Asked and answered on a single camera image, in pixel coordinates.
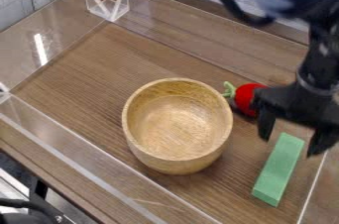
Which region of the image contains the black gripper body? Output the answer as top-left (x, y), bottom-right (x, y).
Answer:
top-left (252, 46), bottom-right (339, 127)

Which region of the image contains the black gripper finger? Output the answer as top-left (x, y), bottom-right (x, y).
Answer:
top-left (257, 108), bottom-right (275, 141)
top-left (307, 124), bottom-right (339, 157)

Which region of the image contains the green rectangular block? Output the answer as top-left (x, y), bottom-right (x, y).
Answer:
top-left (252, 133), bottom-right (304, 207)

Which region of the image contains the brown wooden bowl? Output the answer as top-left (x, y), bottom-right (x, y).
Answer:
top-left (121, 77), bottom-right (233, 175)

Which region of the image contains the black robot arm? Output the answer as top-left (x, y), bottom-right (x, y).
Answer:
top-left (253, 0), bottom-right (339, 156)

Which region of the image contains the red plush strawberry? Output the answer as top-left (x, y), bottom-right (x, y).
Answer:
top-left (223, 81), bottom-right (265, 118)

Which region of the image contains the clear acrylic front wall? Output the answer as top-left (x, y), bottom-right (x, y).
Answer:
top-left (0, 84), bottom-right (221, 224)

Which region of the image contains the black table clamp bracket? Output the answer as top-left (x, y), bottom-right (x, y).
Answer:
top-left (0, 177), bottom-right (78, 224)

